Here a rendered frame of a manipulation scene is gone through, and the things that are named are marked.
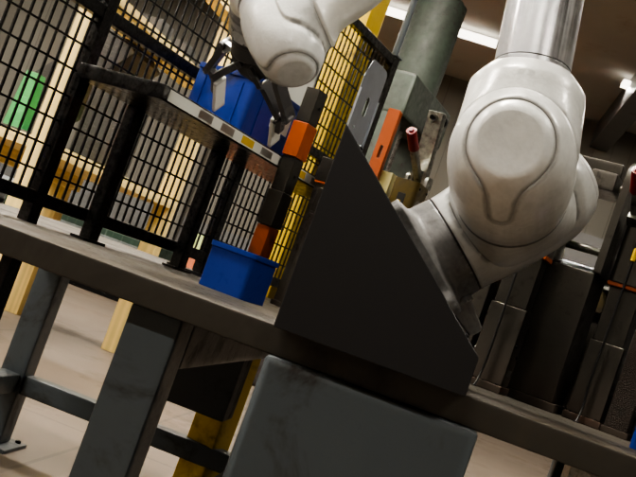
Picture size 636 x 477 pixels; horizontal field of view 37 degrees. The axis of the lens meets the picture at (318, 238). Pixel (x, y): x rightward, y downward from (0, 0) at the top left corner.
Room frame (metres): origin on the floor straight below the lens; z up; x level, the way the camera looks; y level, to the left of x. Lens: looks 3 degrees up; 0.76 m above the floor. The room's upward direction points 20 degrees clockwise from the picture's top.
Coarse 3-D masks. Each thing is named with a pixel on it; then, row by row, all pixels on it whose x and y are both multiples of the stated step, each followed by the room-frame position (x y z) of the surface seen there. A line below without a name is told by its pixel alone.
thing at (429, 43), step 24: (432, 0) 6.89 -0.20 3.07; (456, 0) 6.89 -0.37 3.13; (432, 24) 6.88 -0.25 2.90; (456, 24) 6.94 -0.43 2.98; (408, 48) 6.92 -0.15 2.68; (432, 48) 6.87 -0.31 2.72; (408, 72) 6.58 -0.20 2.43; (432, 72) 6.89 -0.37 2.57; (408, 96) 6.55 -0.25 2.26; (432, 96) 6.90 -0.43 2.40; (408, 120) 6.68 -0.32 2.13; (384, 168) 6.70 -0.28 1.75; (408, 168) 7.29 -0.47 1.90
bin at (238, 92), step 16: (208, 80) 2.10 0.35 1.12; (240, 80) 2.07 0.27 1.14; (192, 96) 2.12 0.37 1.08; (208, 96) 2.10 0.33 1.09; (240, 96) 2.06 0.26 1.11; (256, 96) 2.07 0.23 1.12; (224, 112) 2.07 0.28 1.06; (240, 112) 2.05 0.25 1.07; (256, 112) 2.09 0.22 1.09; (240, 128) 2.06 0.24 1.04; (256, 128) 2.11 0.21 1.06; (288, 128) 2.22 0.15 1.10
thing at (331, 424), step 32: (256, 384) 1.30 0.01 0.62; (288, 384) 1.29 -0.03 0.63; (320, 384) 1.28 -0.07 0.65; (256, 416) 1.29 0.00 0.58; (288, 416) 1.29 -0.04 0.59; (320, 416) 1.28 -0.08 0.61; (352, 416) 1.27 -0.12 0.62; (384, 416) 1.27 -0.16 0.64; (416, 416) 1.26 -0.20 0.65; (256, 448) 1.29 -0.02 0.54; (288, 448) 1.28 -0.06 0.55; (320, 448) 1.28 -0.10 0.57; (352, 448) 1.27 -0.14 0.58; (384, 448) 1.27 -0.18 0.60; (416, 448) 1.26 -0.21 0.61; (448, 448) 1.26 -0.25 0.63
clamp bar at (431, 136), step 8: (432, 112) 2.03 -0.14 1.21; (432, 120) 2.02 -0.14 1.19; (440, 120) 2.02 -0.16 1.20; (448, 120) 2.06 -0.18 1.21; (424, 128) 2.04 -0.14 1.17; (432, 128) 2.03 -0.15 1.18; (440, 128) 2.03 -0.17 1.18; (424, 136) 2.04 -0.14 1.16; (432, 136) 2.03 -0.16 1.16; (440, 136) 2.04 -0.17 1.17; (424, 144) 2.04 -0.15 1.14; (432, 144) 2.03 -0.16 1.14; (424, 152) 2.04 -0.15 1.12; (432, 152) 2.03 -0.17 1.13; (424, 160) 2.04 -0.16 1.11; (432, 160) 2.04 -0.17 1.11; (424, 168) 2.04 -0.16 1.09; (424, 176) 2.04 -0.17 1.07
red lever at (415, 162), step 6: (408, 132) 1.95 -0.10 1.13; (414, 132) 1.94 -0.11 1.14; (408, 138) 1.96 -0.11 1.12; (414, 138) 1.95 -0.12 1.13; (408, 144) 1.97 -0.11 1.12; (414, 144) 1.96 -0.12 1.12; (414, 150) 1.98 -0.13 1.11; (414, 156) 2.00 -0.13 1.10; (414, 162) 2.01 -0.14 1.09; (414, 168) 2.02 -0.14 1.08; (420, 168) 2.03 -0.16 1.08; (414, 174) 2.04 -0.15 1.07; (420, 174) 2.04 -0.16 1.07; (414, 180) 2.05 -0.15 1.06; (420, 180) 2.05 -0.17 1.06
